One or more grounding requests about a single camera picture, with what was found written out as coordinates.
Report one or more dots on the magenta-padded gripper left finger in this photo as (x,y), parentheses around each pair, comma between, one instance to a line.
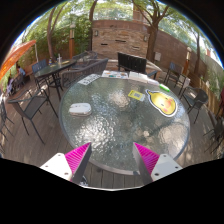
(58,164)

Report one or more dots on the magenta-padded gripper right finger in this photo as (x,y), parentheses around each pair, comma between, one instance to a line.
(165,165)

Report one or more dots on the white computer mouse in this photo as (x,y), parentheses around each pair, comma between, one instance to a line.
(80,109)

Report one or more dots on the yellow duck-shaped mouse pad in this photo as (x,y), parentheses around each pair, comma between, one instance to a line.
(162,102)

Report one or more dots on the dark metal patio chair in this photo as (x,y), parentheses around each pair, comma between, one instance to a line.
(216,133)

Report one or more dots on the grey mesh metal chair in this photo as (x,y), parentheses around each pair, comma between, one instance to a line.
(31,106)

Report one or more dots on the dark mesh round-backed chair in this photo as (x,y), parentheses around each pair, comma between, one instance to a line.
(196,97)

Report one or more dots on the yellow square code card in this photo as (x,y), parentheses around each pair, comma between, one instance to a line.
(136,95)

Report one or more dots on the pale thin booklet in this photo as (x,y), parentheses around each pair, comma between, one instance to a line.
(153,82)

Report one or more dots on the red closed parasol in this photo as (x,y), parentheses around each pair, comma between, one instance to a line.
(222,100)

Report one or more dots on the white sign with black print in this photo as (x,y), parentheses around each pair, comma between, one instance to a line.
(88,79)

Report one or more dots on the white open book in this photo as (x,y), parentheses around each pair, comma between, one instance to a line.
(138,77)

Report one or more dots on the dark slatted metal chair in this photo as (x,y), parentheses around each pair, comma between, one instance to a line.
(175,70)

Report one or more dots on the grey wicker armchair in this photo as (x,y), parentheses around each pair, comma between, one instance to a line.
(86,56)
(85,71)

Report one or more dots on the dark round patio table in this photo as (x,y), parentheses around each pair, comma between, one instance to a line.
(55,67)

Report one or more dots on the blue mesh chair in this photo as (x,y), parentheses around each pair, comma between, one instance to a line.
(39,66)

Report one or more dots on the person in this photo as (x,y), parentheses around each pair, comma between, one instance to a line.
(21,70)

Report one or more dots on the colourful printed leaflet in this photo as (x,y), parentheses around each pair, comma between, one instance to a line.
(114,74)

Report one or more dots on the black slatted wooden chair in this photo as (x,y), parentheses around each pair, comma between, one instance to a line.
(131,62)

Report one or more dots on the orange parasol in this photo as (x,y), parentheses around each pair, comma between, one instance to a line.
(16,55)

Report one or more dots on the brown-trunked tree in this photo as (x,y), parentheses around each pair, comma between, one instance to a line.
(50,36)
(152,40)

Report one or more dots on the orange lamp post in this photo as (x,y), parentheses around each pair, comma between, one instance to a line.
(187,61)
(72,40)

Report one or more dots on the white wall box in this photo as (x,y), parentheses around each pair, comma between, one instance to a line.
(157,56)

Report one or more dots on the black wall lantern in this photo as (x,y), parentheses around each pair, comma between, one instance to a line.
(96,33)
(145,38)

